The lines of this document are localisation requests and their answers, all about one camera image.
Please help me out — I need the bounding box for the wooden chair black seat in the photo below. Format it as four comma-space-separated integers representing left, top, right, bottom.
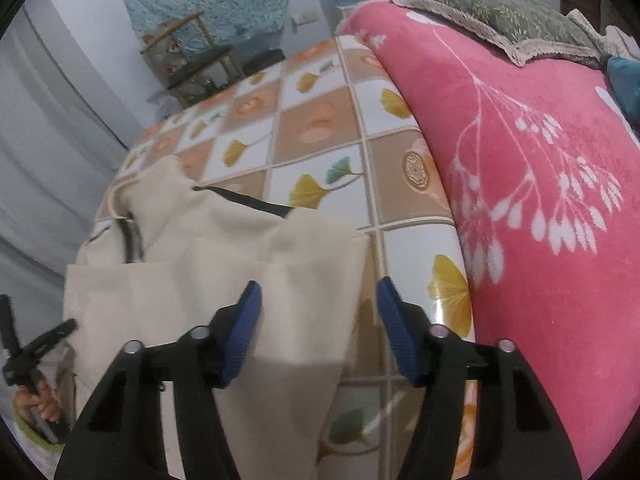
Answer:
140, 10, 245, 108

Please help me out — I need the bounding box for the white curtain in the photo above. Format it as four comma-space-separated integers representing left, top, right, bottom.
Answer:
1, 10, 125, 339

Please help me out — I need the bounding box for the teal garment on bed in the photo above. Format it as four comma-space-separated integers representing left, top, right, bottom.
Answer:
606, 56, 640, 130

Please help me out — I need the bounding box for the pink floral blanket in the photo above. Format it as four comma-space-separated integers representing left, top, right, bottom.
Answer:
341, 0, 639, 477

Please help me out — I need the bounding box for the floral tile-pattern bed sheet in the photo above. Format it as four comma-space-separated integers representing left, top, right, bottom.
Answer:
89, 34, 478, 480

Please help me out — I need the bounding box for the beige zip-up jacket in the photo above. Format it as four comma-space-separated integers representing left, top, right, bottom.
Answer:
64, 156, 370, 479

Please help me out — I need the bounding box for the green lace-trimmed pillow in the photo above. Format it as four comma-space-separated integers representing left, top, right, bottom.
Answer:
393, 0, 604, 68

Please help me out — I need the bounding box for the white wall socket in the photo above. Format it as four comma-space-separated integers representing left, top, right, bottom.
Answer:
291, 9, 320, 27

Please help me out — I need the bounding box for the person's left hand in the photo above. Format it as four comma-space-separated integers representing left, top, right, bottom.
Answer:
14, 378, 61, 424

